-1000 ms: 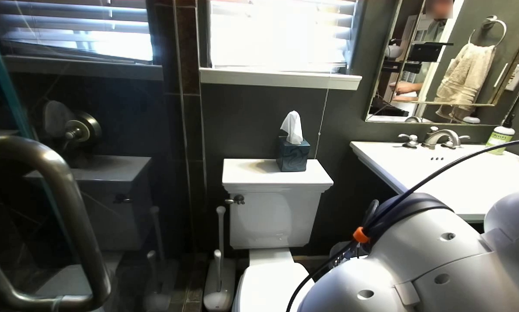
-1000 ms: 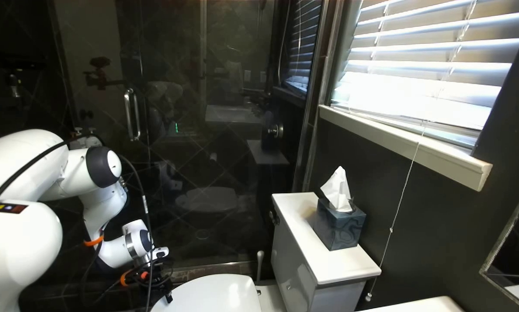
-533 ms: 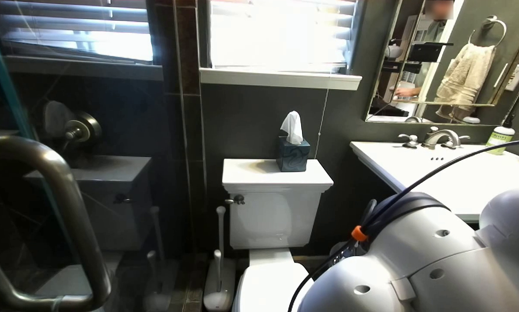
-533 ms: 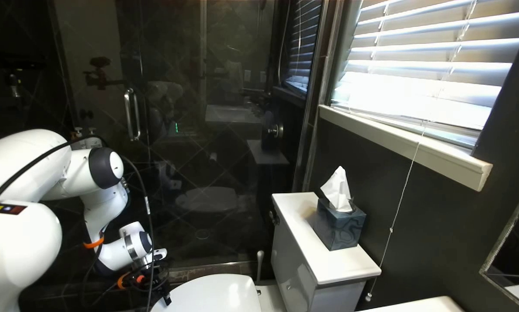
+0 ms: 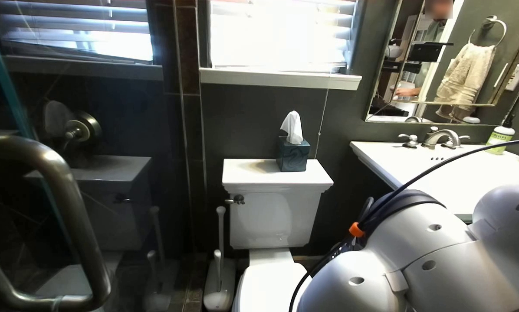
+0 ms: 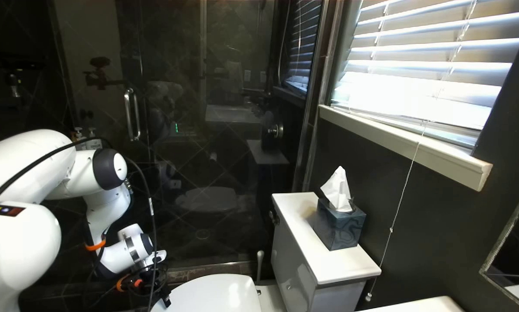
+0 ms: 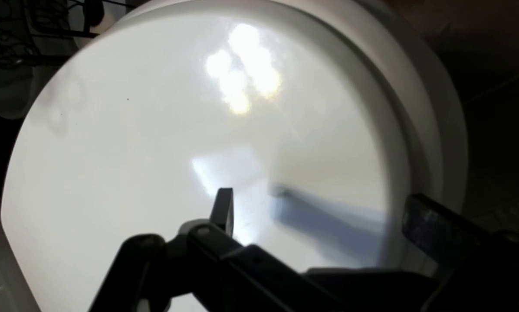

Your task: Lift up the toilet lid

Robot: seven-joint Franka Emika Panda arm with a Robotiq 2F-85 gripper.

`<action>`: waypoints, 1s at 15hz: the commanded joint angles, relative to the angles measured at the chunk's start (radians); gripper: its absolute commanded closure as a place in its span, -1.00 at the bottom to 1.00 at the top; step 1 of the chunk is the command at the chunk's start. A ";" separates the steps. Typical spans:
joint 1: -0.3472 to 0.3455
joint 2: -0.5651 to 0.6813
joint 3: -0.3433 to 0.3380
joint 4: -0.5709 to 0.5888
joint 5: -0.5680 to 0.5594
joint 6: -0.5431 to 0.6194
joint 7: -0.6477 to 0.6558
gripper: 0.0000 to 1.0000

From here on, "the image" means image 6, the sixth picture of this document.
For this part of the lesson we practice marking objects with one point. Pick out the black shower head holder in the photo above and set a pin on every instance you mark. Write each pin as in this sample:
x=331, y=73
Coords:
x=100, y=72

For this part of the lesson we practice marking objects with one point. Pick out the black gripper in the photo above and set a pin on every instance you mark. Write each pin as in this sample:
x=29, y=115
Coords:
x=159, y=295

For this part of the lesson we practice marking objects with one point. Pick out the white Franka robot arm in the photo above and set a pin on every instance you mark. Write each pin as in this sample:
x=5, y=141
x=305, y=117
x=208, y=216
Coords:
x=33, y=231

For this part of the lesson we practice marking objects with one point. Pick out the white tissue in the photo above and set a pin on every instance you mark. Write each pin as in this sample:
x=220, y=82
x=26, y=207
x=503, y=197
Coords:
x=336, y=188

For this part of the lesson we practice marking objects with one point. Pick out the white toilet brush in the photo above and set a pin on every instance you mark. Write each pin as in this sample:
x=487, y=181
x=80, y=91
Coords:
x=260, y=266

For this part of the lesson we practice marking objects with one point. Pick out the white window sill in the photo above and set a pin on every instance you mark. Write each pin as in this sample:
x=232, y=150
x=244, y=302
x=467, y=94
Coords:
x=408, y=145

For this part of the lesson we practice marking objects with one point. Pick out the dark marbled tissue box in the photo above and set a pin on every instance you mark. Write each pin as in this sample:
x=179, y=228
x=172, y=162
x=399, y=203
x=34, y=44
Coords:
x=338, y=228

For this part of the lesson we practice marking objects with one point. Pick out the large white window blind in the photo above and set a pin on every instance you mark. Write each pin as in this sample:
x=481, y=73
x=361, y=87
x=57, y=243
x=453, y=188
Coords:
x=432, y=70

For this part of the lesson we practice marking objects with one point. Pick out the white toilet tank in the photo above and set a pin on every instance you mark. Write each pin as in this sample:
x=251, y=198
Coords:
x=310, y=261

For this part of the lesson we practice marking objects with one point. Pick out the white vanity countertop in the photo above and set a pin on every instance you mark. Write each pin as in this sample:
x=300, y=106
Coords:
x=415, y=306

